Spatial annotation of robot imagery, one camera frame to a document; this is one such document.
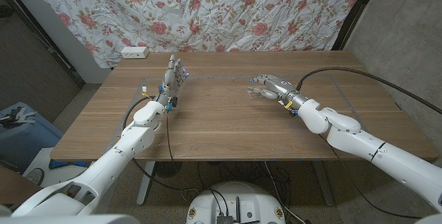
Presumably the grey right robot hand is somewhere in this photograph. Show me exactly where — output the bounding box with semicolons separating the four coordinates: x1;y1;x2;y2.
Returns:
247;74;310;111

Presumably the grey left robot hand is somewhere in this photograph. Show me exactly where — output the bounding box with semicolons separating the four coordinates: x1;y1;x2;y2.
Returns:
154;54;190;111

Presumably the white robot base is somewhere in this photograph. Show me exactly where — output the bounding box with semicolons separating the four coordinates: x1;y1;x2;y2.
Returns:
186;181;287;224

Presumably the white power strip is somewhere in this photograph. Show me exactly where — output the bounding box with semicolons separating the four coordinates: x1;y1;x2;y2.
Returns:
120;46;150;59

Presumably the floral backdrop cloth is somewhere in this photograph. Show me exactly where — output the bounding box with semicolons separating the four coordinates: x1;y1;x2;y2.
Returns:
22;0;370;68

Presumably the black round disc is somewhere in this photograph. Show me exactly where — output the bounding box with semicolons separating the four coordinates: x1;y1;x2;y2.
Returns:
153;161;183;179

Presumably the grey table leg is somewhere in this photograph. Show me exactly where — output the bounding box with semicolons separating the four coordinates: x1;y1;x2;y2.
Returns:
312;160;335;207

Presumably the white table leg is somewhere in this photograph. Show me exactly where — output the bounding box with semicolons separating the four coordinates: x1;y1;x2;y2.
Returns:
136;161;156;207

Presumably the black backdrop stand pole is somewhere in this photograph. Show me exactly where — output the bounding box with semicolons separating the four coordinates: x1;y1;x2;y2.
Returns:
331;0;383;51
0;0;86;87

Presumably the white floor stand base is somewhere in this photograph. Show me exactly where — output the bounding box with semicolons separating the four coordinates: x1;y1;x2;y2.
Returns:
23;147;94;187

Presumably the blue storage bin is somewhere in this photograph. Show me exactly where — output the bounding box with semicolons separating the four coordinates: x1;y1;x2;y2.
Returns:
0;102;65;173

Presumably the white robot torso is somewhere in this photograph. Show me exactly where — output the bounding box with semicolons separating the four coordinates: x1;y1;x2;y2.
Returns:
0;203;442;224

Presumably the brown wooden board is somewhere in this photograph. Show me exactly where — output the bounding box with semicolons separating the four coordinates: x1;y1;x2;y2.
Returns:
0;161;35;205

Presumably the white connector with yellow wires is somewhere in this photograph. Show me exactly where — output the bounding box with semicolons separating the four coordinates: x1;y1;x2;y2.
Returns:
141;85;155;100

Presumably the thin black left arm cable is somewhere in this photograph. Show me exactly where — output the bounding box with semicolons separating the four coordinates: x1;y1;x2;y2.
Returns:
132;112;200;193

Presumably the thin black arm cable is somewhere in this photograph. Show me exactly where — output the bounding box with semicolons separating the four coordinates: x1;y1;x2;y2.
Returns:
132;112;200;193
317;133;422;220

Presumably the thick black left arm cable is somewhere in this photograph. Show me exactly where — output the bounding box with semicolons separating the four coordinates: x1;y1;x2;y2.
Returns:
122;95;155;131

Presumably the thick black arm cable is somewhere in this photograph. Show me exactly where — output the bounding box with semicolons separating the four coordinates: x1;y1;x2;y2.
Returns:
296;66;442;116
122;95;155;131

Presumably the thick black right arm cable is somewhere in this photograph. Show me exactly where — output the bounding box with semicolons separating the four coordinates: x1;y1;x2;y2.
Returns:
296;66;442;116

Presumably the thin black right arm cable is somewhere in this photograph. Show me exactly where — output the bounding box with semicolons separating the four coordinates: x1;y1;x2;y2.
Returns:
317;133;422;220

